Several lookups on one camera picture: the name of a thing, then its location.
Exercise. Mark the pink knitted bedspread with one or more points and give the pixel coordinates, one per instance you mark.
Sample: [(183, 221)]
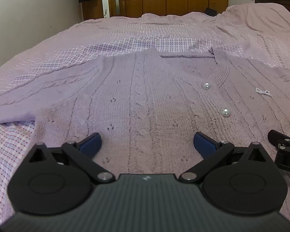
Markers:
[(159, 25)]

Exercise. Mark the lilac knit cardigan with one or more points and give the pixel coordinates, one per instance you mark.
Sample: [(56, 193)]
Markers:
[(145, 96)]

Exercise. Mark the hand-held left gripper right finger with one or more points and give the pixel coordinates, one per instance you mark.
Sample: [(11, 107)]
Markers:
[(204, 143)]

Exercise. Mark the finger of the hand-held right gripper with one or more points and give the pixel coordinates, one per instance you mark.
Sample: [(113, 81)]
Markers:
[(279, 136)]

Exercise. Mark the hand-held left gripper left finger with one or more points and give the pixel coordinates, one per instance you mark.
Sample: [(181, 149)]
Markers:
[(93, 142)]

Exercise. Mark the small black object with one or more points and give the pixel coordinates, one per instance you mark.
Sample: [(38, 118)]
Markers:
[(210, 11)]

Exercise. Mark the dark wooden headboard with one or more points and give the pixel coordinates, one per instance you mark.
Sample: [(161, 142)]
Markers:
[(280, 1)]

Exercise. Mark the checked bed sheet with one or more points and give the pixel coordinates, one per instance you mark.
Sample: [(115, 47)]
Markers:
[(4, 154)]

